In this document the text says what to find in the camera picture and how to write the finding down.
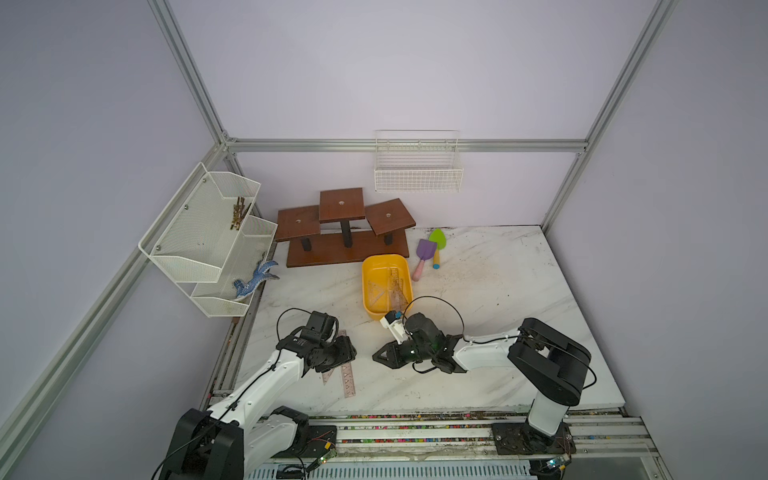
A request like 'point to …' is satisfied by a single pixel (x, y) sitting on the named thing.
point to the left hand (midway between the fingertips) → (348, 357)
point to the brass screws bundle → (239, 211)
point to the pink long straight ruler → (348, 376)
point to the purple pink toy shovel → (425, 250)
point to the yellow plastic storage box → (386, 285)
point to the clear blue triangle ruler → (375, 291)
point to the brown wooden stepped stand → (340, 230)
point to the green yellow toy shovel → (437, 236)
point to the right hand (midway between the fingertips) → (377, 360)
